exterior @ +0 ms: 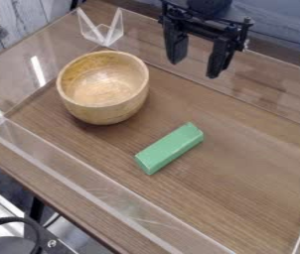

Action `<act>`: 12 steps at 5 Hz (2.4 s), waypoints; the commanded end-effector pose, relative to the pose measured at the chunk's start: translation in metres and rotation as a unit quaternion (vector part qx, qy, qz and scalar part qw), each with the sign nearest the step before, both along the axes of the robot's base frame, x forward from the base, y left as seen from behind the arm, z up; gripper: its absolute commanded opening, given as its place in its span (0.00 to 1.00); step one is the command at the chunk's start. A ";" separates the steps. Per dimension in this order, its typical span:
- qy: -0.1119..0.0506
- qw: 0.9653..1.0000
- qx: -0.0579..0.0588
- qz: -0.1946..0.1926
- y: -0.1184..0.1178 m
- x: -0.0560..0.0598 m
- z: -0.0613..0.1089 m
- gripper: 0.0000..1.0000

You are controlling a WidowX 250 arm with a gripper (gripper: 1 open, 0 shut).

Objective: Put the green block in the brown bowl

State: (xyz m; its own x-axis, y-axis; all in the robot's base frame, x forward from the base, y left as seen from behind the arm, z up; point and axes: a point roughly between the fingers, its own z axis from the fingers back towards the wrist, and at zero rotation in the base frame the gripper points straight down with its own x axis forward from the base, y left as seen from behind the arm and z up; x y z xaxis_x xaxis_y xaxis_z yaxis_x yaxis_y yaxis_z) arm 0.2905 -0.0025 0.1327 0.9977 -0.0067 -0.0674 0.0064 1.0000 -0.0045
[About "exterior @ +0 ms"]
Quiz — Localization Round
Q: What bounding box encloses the clear acrylic tray enclosure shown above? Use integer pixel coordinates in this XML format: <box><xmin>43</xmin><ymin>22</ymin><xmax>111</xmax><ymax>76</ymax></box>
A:
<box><xmin>0</xmin><ymin>0</ymin><xmax>300</xmax><ymax>254</ymax></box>

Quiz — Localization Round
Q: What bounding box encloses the green rectangular block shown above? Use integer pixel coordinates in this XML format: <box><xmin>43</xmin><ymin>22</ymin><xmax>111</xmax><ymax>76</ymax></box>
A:
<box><xmin>134</xmin><ymin>122</ymin><xmax>205</xmax><ymax>176</ymax></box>

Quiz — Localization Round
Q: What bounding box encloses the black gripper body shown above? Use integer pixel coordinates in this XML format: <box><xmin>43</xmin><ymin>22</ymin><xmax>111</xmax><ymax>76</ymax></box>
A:
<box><xmin>161</xmin><ymin>0</ymin><xmax>254</xmax><ymax>52</ymax></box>

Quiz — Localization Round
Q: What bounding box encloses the light brown wooden bowl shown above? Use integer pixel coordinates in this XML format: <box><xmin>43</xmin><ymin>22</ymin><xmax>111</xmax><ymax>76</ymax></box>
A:
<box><xmin>56</xmin><ymin>51</ymin><xmax>150</xmax><ymax>125</ymax></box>

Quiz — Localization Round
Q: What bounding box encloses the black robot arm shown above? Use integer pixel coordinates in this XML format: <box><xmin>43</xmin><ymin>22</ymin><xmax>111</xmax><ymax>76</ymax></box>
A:
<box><xmin>158</xmin><ymin>0</ymin><xmax>253</xmax><ymax>78</ymax></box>

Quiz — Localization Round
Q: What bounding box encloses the black table leg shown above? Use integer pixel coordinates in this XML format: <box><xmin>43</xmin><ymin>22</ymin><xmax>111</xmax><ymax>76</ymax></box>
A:
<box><xmin>29</xmin><ymin>197</ymin><xmax>45</xmax><ymax>222</ymax></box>

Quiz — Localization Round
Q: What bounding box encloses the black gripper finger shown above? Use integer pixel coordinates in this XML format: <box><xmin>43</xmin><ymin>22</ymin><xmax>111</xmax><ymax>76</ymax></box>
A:
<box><xmin>163</xmin><ymin>17</ymin><xmax>189</xmax><ymax>64</ymax></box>
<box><xmin>207</xmin><ymin>37</ymin><xmax>235</xmax><ymax>78</ymax></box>

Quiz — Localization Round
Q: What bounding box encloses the black cable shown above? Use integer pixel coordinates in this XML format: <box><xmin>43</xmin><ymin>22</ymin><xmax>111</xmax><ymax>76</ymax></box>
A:
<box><xmin>0</xmin><ymin>216</ymin><xmax>45</xmax><ymax>254</ymax></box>

